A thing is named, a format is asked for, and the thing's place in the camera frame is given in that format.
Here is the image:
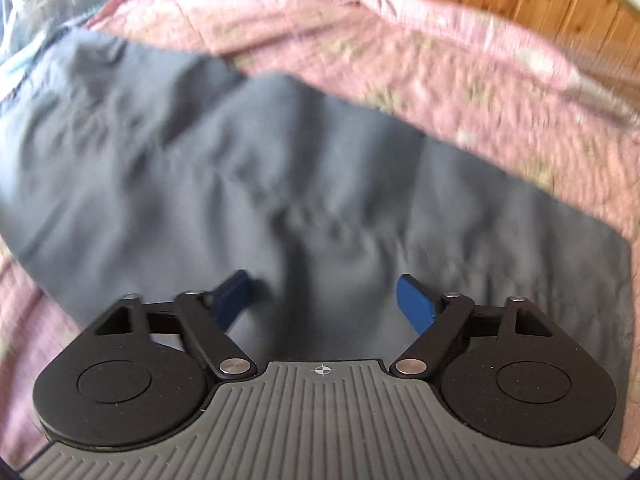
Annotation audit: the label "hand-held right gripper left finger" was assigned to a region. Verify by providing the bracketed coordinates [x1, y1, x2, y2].
[92, 270, 258, 378]

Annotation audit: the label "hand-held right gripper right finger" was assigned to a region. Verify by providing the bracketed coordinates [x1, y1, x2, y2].
[390, 274, 553, 378]

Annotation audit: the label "grey pants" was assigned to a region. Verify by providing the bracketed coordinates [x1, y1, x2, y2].
[0, 27, 633, 461]

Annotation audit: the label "pink bear print blanket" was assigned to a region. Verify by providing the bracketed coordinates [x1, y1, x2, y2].
[0, 0, 640, 466]

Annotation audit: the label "light blue cloth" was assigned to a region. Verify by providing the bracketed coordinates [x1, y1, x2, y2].
[0, 0, 101, 103]

